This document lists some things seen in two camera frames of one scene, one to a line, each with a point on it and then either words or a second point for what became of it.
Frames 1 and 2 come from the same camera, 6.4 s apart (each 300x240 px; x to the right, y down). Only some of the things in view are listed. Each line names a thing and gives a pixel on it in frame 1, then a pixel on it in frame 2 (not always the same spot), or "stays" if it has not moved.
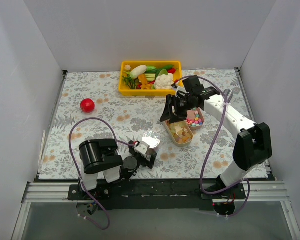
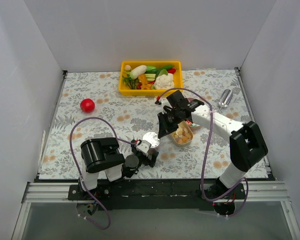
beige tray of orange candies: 180,133 stays
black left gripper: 145,159 stays
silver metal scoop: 228,94 stays
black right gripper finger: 181,116 -> 174,127
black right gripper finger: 168,112 -> 165,126
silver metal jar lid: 152,138 stays
